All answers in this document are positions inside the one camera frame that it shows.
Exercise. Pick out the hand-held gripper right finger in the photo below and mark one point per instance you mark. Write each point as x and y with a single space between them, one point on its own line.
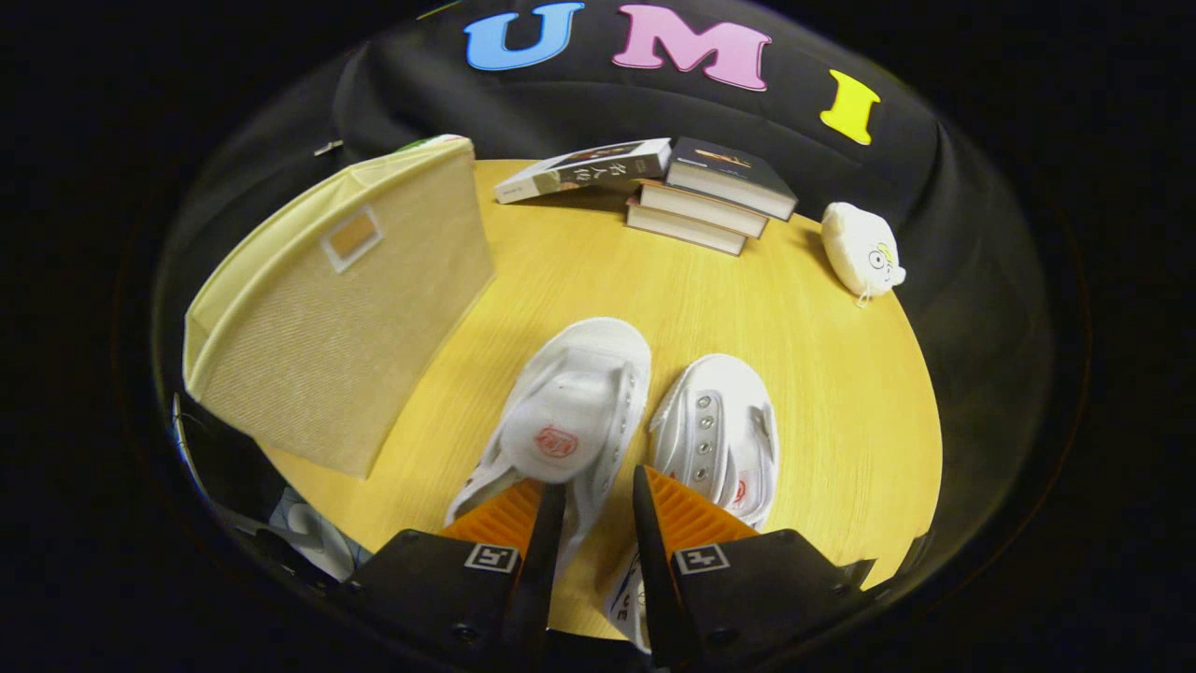
654 561

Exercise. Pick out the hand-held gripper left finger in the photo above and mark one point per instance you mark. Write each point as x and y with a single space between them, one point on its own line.
542 561

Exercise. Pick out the white canvas shoe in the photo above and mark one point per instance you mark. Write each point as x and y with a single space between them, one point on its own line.
570 411
719 430

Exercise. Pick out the beige fabric storage box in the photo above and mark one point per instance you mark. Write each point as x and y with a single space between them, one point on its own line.
346 336

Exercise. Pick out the thick book with pale pages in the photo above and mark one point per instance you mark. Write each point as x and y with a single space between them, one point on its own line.
701 210
682 232

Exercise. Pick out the white plush toy with eyes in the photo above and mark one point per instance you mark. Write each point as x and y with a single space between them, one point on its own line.
855 248

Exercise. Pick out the white cover paperback book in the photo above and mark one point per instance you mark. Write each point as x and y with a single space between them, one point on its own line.
589 168

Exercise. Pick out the black cover book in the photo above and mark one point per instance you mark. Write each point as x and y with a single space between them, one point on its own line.
733 173

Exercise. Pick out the small metal clip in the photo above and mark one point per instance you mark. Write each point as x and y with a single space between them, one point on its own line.
328 148

